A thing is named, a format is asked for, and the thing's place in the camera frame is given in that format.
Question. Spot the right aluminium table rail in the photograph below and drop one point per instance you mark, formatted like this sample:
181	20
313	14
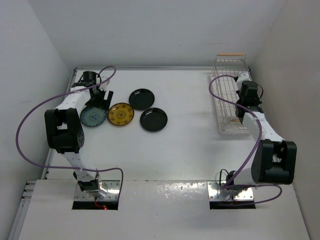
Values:
250	72

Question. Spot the yellow patterned plate left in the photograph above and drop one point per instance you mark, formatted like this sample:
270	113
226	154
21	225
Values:
120	114

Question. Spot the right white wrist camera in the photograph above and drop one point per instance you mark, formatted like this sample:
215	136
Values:
244	76

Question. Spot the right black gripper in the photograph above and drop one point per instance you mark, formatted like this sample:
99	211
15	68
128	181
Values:
258	102

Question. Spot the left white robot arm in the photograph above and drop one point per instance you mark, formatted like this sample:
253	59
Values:
86	106

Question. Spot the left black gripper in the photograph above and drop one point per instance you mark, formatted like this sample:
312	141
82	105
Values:
100	104

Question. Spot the aluminium table rail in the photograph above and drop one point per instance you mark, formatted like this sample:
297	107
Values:
250	72
30	184

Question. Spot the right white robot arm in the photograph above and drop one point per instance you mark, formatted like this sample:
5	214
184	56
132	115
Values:
273	159

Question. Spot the blue floral green plate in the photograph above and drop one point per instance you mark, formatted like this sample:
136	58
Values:
92	117

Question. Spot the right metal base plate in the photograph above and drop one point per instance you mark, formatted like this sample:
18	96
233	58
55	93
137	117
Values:
216	194

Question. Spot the left aluminium table rail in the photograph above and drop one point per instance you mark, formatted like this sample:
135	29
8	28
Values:
30	184

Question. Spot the black plate rear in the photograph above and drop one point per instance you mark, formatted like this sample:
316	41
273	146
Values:
141	99

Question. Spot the wire dish rack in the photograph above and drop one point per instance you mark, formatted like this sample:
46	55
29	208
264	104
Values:
233	64

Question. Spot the black plate front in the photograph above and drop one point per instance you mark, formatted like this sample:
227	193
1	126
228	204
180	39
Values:
153	119

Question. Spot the black plate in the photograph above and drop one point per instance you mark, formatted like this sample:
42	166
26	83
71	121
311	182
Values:
153	119
141	99

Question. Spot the metal base plate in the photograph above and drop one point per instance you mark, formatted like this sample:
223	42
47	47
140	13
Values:
108	190
216	194

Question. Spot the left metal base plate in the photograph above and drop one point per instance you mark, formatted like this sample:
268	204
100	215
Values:
108	190

